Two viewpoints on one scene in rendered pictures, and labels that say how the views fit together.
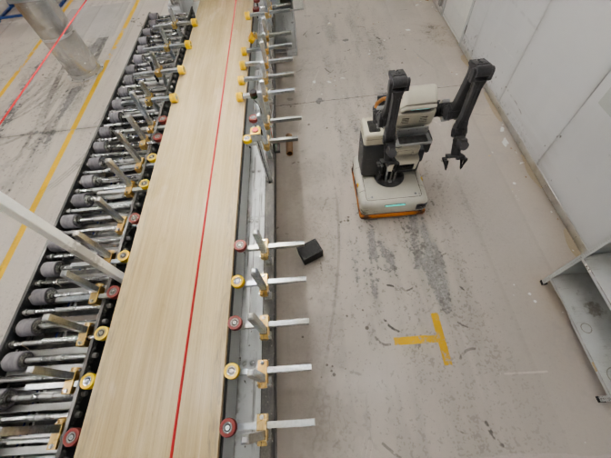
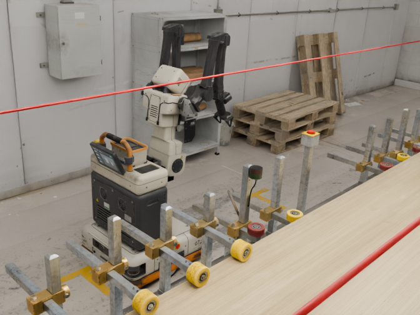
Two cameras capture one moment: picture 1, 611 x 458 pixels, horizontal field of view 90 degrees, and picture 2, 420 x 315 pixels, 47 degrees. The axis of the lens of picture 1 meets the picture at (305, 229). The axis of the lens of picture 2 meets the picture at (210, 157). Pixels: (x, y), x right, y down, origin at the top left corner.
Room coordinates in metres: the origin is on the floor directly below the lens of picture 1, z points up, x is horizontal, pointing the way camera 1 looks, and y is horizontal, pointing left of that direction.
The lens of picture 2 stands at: (3.98, 1.31, 2.03)
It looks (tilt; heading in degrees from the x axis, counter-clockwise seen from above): 22 degrees down; 218
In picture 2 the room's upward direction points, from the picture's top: 3 degrees clockwise
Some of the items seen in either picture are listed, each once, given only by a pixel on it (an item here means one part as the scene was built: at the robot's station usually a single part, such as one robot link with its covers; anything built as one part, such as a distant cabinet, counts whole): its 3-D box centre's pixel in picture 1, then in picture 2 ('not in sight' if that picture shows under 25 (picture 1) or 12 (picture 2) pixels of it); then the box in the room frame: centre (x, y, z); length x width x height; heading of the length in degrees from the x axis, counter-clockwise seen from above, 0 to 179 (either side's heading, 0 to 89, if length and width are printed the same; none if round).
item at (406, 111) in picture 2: (261, 327); (400, 140); (0.47, 0.34, 0.90); 0.04 x 0.04 x 0.48; 85
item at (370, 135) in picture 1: (391, 145); (132, 190); (1.96, -0.89, 0.59); 0.55 x 0.34 x 0.83; 84
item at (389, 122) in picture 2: (262, 286); (384, 150); (0.72, 0.31, 0.88); 0.04 x 0.04 x 0.48; 85
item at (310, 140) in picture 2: (256, 134); (310, 139); (1.70, 0.22, 1.18); 0.07 x 0.07 x 0.08; 85
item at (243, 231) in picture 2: (276, 120); (224, 222); (2.24, 0.08, 0.84); 0.43 x 0.03 x 0.04; 85
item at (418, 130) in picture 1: (410, 140); (176, 122); (1.58, -0.86, 0.99); 0.28 x 0.16 x 0.22; 84
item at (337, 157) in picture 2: (271, 246); (356, 164); (1.00, 0.24, 0.84); 0.43 x 0.03 x 0.04; 85
